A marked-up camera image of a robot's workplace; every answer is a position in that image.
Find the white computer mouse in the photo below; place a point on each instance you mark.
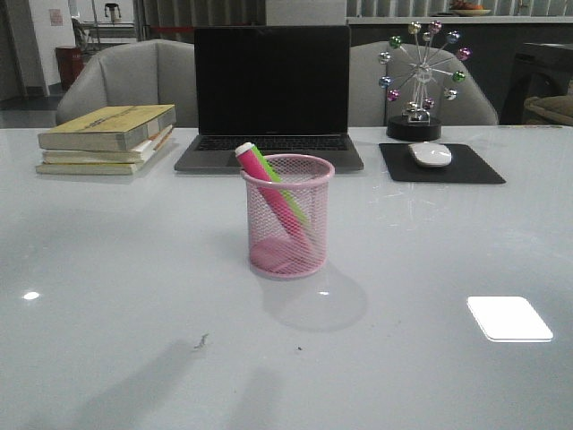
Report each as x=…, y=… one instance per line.
x=430, y=154

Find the grey armchair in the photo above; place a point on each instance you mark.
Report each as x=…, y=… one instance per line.
x=368, y=106
x=151, y=72

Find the red trash bin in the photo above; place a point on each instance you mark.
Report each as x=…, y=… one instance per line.
x=70, y=64

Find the left grey armchair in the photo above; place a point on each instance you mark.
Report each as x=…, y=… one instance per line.
x=151, y=72

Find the right grey armchair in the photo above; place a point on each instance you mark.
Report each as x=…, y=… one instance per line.
x=368, y=106

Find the pink mesh pen holder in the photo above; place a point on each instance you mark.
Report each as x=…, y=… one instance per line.
x=272, y=251

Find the white box behind laptop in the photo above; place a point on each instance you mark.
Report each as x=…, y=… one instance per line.
x=305, y=12

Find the ferris wheel desk ornament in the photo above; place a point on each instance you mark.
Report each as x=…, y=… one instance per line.
x=416, y=122

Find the cream book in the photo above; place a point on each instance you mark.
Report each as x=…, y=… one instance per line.
x=140, y=153
x=103, y=168

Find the middle cream book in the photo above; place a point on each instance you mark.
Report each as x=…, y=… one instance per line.
x=140, y=153

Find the pink highlighter pen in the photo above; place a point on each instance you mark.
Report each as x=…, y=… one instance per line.
x=274, y=198

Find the black mouse pad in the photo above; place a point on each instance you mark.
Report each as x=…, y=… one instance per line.
x=466, y=167

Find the grey laptop computer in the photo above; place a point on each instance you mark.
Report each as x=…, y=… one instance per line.
x=283, y=88

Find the bottom cream book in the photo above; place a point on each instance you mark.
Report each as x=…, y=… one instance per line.
x=103, y=168

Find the green highlighter pen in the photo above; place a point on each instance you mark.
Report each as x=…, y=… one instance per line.
x=274, y=177

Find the beige cushion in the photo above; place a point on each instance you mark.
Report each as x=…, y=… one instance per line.
x=549, y=110

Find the top yellow book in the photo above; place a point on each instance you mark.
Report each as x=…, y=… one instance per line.
x=116, y=128

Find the fruit bowl on counter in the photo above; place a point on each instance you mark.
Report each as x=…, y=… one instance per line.
x=468, y=8

